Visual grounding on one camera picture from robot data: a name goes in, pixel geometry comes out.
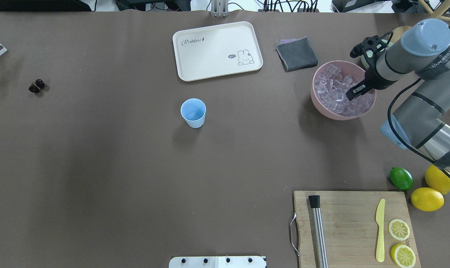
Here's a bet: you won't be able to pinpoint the green bowl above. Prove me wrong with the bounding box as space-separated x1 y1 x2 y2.
361 39 393 69

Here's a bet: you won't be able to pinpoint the cream rabbit tray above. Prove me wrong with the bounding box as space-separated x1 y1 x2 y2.
172 21 263 82

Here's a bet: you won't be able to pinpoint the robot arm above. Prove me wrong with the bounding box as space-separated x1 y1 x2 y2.
346 18 450 178

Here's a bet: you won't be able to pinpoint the lemon slice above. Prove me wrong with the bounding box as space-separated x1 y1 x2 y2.
390 244 417 268
387 218 411 241

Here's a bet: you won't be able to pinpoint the lemon slice lower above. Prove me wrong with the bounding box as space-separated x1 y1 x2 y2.
387 218 411 241

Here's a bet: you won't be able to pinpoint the grey folded cloth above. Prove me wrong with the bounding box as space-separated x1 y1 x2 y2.
275 36 318 72

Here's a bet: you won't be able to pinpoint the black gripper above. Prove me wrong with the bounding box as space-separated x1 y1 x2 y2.
346 33 394 101

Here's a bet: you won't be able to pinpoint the yellow lemon outer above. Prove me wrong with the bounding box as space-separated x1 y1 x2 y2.
425 165 450 195

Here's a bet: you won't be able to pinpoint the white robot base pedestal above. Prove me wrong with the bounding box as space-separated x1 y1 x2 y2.
168 256 267 268

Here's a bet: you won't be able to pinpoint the lemon slice upper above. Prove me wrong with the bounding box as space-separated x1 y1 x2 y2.
390 244 417 268

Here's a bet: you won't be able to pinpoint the bamboo cutting board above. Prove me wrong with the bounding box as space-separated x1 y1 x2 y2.
293 191 412 268

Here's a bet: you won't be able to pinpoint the dark red cherries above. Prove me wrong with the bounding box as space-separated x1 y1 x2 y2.
28 79 45 94

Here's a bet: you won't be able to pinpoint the green lime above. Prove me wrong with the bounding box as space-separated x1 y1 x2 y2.
389 167 414 191

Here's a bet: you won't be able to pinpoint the yellow plastic knife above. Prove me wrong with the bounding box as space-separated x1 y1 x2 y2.
375 198 386 262

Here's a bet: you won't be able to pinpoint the light blue cup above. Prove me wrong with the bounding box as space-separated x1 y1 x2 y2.
180 98 206 128

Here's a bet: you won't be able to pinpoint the yellow lemon near board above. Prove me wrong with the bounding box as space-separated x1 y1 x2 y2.
411 187 445 212

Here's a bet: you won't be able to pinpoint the pink bowl of ice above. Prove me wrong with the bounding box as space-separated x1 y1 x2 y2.
311 60 376 120

